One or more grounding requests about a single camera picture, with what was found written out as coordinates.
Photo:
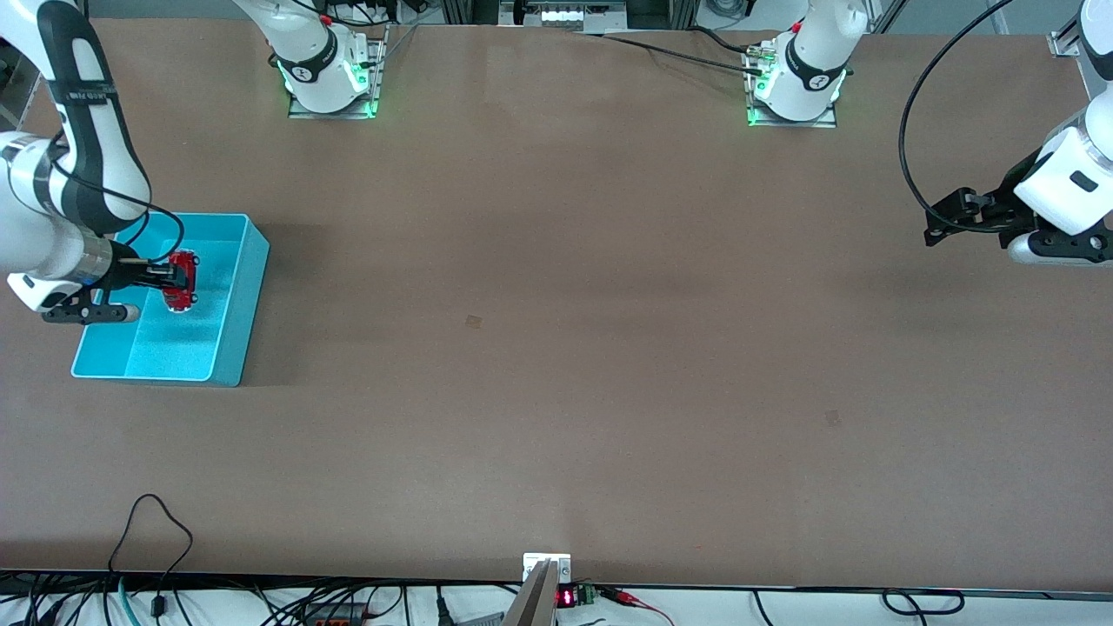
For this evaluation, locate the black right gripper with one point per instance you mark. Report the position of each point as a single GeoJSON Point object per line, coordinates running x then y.
{"type": "Point", "coordinates": [130, 274]}

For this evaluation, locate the aluminium frame profile with bracket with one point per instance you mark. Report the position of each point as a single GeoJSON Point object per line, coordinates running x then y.
{"type": "Point", "coordinates": [1063, 43]}
{"type": "Point", "coordinates": [17, 87]}

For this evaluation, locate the black left camera mount bracket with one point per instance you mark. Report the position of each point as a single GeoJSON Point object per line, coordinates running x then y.
{"type": "Point", "coordinates": [1074, 243]}

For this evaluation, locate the grey aluminium bar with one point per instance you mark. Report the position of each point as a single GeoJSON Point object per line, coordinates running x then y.
{"type": "Point", "coordinates": [535, 600]}

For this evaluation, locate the white table edge bracket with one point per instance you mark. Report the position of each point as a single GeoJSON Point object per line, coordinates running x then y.
{"type": "Point", "coordinates": [535, 561]}

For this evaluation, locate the red beetle toy car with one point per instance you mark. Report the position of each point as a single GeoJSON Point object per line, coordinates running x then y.
{"type": "Point", "coordinates": [183, 298]}

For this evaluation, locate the aluminium frame post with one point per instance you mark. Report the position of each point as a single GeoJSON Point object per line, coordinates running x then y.
{"type": "Point", "coordinates": [684, 13]}
{"type": "Point", "coordinates": [461, 10]}

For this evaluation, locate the lit white device panel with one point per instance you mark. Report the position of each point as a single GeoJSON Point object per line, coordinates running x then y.
{"type": "Point", "coordinates": [565, 15]}

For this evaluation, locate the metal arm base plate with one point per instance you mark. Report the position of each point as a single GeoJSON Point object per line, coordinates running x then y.
{"type": "Point", "coordinates": [304, 114]}
{"type": "Point", "coordinates": [826, 123]}

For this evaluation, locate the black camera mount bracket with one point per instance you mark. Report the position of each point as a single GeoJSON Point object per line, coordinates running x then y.
{"type": "Point", "coordinates": [87, 313]}
{"type": "Point", "coordinates": [1074, 243]}

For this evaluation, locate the black orange power strip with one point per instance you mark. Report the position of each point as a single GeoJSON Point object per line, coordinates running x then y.
{"type": "Point", "coordinates": [335, 616]}

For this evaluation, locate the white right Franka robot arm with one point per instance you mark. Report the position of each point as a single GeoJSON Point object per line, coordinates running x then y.
{"type": "Point", "coordinates": [317, 61]}

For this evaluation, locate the red LED display module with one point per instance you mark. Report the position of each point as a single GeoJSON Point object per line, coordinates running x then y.
{"type": "Point", "coordinates": [567, 597]}

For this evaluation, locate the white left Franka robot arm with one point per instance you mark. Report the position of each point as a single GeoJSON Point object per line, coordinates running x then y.
{"type": "Point", "coordinates": [809, 61]}

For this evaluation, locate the blue plastic storage box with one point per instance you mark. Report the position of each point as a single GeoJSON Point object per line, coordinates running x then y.
{"type": "Point", "coordinates": [191, 348]}

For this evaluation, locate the black right camera mount bracket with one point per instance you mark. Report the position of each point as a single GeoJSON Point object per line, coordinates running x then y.
{"type": "Point", "coordinates": [87, 313]}

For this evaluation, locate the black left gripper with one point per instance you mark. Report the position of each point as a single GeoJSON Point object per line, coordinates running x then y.
{"type": "Point", "coordinates": [1009, 206]}

